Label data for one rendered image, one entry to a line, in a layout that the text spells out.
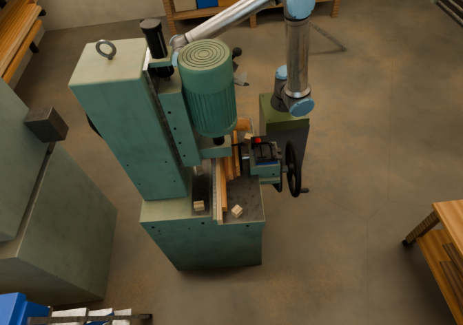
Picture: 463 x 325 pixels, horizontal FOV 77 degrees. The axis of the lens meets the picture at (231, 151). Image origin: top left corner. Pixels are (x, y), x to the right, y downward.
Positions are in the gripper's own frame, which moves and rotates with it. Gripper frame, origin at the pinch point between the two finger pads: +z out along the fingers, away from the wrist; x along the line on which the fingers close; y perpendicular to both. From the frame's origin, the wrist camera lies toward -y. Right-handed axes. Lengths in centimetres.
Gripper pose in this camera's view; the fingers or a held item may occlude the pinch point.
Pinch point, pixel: (233, 77)
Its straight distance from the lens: 117.7
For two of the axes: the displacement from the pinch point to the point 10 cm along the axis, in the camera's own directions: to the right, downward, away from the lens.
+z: 4.3, 2.8, -8.6
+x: 7.9, 3.4, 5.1
